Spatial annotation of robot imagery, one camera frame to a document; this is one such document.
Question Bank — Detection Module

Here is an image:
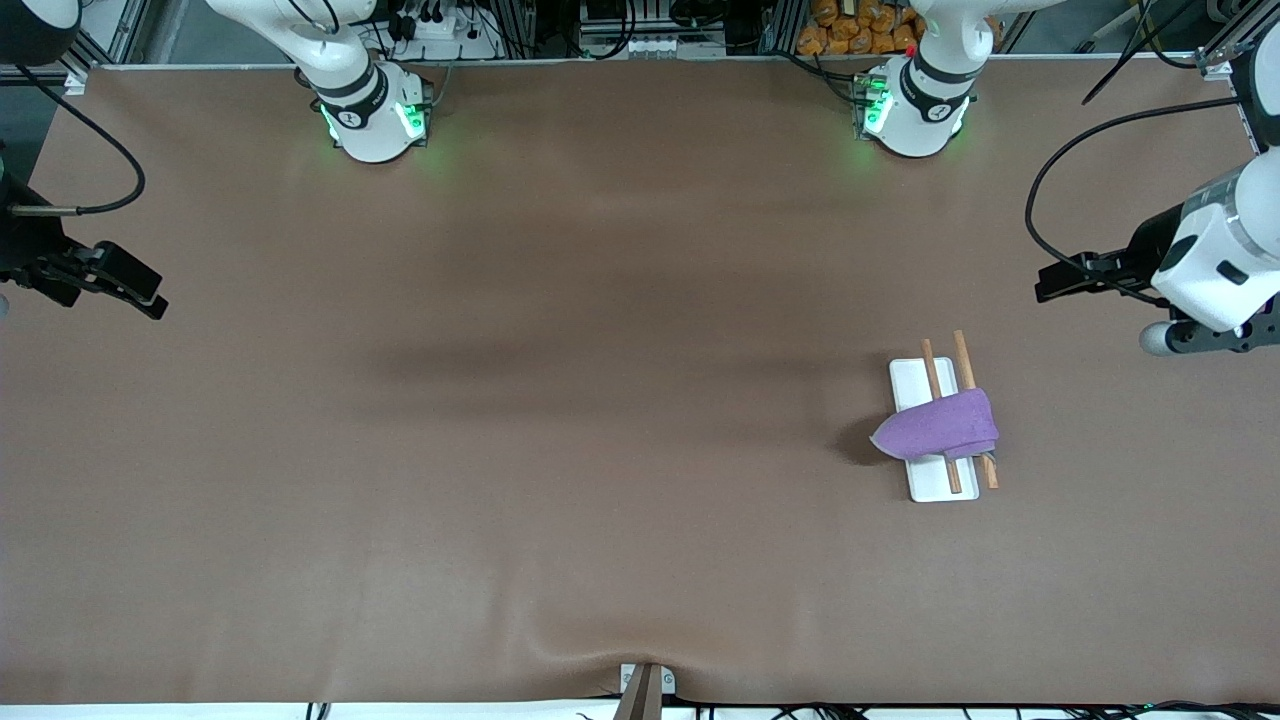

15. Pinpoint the purple fleece towel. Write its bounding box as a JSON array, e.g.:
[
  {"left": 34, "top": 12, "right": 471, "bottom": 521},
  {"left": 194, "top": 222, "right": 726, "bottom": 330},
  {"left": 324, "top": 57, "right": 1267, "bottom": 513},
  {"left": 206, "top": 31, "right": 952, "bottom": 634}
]
[{"left": 870, "top": 388, "right": 999, "bottom": 463}]

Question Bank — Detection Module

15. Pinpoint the white rectangular tray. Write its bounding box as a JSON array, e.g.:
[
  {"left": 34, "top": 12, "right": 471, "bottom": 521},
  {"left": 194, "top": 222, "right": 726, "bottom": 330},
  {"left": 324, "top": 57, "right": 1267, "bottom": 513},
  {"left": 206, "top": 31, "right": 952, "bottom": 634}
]
[{"left": 889, "top": 330, "right": 999, "bottom": 503}]

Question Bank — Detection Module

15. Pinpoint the orange packaged goods pile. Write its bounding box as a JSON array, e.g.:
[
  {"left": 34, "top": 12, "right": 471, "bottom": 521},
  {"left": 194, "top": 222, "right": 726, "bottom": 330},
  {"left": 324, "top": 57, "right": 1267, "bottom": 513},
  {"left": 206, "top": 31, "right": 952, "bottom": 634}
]
[{"left": 797, "top": 0, "right": 923, "bottom": 56}]

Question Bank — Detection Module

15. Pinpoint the white power strip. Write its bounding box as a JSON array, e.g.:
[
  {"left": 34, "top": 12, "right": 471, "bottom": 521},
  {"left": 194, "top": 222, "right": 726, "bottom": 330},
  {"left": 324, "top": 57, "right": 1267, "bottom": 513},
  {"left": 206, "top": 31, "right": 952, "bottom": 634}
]
[{"left": 385, "top": 5, "right": 498, "bottom": 61}]

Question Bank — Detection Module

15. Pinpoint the white terminal block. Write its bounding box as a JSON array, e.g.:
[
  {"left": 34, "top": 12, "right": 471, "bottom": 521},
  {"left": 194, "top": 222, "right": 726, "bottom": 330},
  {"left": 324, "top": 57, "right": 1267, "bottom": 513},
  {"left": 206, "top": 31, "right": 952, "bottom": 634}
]
[{"left": 622, "top": 35, "right": 727, "bottom": 59}]

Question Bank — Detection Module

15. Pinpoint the brown table cover mat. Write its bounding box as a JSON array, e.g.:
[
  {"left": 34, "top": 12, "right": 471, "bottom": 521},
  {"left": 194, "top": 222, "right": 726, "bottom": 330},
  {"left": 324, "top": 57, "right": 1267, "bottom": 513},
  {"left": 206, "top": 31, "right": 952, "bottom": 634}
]
[{"left": 0, "top": 55, "right": 1280, "bottom": 706}]

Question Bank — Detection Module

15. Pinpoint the black electronics box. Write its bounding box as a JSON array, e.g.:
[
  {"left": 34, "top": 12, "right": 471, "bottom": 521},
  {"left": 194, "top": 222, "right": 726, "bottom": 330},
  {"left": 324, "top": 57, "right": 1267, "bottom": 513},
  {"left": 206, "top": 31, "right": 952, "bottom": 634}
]
[{"left": 578, "top": 0, "right": 729, "bottom": 36}]

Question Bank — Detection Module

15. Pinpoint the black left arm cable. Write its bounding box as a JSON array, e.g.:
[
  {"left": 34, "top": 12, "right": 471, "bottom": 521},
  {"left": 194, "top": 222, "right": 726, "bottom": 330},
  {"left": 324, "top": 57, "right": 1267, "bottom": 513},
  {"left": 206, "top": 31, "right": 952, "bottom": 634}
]
[{"left": 1025, "top": 95, "right": 1246, "bottom": 304}]

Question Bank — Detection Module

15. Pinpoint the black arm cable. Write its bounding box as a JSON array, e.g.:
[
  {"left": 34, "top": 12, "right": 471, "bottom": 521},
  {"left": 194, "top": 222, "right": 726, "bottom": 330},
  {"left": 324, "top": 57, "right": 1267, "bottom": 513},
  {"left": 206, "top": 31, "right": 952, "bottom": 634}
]
[
  {"left": 1025, "top": 95, "right": 1246, "bottom": 304},
  {"left": 10, "top": 65, "right": 147, "bottom": 217}
]

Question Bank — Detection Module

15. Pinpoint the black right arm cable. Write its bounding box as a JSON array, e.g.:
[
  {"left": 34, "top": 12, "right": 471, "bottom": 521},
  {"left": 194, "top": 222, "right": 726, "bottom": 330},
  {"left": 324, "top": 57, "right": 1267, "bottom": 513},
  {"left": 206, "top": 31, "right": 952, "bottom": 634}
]
[{"left": 10, "top": 65, "right": 147, "bottom": 217}]

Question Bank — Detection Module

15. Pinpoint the aluminium frame profile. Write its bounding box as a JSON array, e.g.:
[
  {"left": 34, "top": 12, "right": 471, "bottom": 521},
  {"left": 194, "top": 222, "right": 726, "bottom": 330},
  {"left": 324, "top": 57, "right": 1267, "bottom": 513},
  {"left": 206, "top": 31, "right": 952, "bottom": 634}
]
[{"left": 1195, "top": 5, "right": 1271, "bottom": 81}]

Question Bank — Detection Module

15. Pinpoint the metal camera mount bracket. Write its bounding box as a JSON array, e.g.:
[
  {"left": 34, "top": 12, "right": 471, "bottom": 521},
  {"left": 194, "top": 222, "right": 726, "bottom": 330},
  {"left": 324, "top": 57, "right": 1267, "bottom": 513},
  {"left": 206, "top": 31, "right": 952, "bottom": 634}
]
[{"left": 613, "top": 662, "right": 677, "bottom": 720}]

